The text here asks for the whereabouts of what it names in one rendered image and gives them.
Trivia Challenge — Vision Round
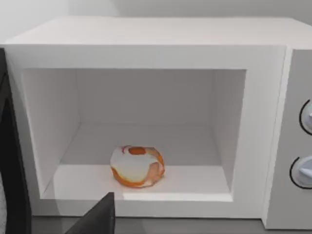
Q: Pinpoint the pale microwave oven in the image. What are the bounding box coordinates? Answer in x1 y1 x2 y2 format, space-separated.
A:
0 16 312 231

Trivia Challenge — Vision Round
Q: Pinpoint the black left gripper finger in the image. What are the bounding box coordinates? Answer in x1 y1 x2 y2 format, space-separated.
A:
61 192 115 234

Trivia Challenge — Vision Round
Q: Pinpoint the pale microwave knob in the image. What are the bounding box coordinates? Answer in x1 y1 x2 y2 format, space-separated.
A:
289 156 312 190
299 98 312 136

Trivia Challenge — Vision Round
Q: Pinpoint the black microwave door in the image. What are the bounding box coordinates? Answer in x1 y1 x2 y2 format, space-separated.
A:
0 47 33 234

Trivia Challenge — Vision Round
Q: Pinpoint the orange and white bread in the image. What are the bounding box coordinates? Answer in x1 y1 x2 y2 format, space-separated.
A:
110 145 166 189

